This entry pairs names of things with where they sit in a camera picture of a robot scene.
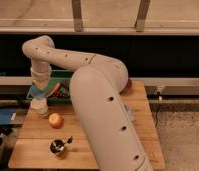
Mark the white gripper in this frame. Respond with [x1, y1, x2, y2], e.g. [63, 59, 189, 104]
[30, 68, 51, 90]

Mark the white paper cup stack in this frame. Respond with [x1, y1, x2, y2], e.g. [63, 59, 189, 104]
[30, 98, 49, 118]

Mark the blue plastic cup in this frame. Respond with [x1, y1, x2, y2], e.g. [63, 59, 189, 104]
[28, 85, 46, 100]

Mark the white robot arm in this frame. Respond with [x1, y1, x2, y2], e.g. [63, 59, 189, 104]
[22, 36, 153, 171]

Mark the green plastic tray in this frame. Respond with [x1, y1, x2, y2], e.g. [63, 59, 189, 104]
[26, 69, 76, 104]

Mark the orange apple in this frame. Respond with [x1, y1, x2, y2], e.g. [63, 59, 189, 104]
[49, 113, 63, 129]

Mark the blue box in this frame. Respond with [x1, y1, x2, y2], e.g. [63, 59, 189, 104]
[0, 108, 16, 125]

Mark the metal cup with spoon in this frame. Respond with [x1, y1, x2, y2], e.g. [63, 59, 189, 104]
[49, 136, 73, 156]

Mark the purple bowl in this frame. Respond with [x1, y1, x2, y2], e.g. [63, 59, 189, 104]
[120, 79, 132, 94]

